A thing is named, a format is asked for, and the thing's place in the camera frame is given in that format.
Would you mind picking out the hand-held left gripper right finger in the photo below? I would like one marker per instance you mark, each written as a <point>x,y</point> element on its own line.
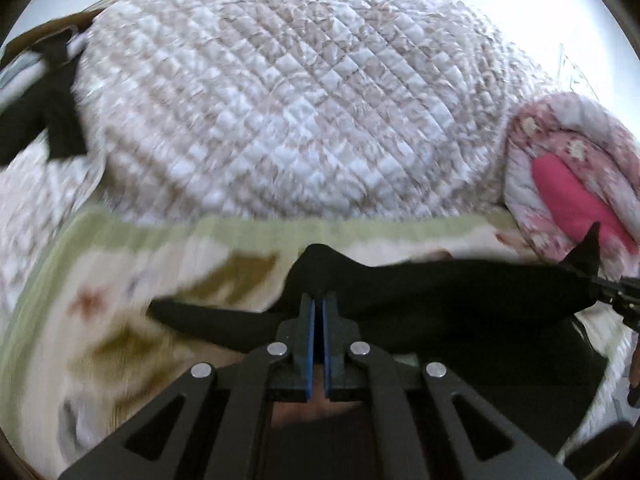
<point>330,325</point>

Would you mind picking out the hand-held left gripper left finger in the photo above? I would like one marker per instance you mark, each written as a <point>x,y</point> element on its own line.
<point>311,325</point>

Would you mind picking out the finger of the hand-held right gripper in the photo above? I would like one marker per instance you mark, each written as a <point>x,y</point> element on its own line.
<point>631,316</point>
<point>617,289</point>

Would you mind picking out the black pants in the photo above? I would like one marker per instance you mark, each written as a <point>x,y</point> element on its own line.
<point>425,295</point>

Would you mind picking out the pink cloth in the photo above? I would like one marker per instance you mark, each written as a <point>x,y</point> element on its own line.
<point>570,195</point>

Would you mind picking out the pink floral quilt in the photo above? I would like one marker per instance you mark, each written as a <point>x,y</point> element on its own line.
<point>530,185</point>

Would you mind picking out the floral fleece blanket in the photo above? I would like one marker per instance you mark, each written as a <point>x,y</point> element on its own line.
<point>100,310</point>

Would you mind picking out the quilted beige floral bedspread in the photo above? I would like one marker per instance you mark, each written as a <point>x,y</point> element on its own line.
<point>300,85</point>

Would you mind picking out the black garment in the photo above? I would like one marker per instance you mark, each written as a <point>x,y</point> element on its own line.
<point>50,110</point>

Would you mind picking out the pile of dark clothes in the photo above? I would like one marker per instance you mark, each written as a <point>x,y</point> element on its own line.
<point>12,77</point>

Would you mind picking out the wooden bed frame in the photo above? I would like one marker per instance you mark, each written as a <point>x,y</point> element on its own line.
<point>65,22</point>

